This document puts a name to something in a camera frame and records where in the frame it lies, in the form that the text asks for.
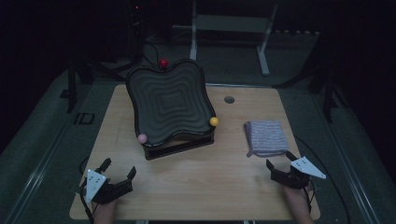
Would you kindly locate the person's right hand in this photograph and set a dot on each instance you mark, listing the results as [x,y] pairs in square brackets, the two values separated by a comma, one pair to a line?
[299,205]

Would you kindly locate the grey striped cloth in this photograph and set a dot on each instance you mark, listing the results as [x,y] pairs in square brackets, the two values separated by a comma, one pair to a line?
[266,138]

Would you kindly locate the black metal stand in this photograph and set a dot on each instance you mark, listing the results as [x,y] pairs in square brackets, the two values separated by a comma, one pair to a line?
[72,90]
[327,99]

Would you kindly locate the person's left hand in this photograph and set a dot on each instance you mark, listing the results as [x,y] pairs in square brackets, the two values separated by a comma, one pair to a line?
[105,214]

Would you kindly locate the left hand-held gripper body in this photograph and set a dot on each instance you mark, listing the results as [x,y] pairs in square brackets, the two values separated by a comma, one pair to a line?
[106,191]

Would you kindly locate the black pole with red light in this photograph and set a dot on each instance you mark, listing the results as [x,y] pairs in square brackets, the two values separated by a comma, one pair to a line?
[136,25]

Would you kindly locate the white power strip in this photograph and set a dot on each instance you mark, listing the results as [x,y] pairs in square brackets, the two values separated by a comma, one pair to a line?
[295,32]

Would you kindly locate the black wavy tray with balls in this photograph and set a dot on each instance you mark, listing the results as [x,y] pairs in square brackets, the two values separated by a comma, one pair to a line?
[169,102]

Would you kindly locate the white metal stand frame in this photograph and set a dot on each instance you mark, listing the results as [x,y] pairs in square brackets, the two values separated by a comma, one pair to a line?
[193,46]

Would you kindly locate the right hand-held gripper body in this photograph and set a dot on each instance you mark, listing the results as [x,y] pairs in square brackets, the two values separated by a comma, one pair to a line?
[295,177]

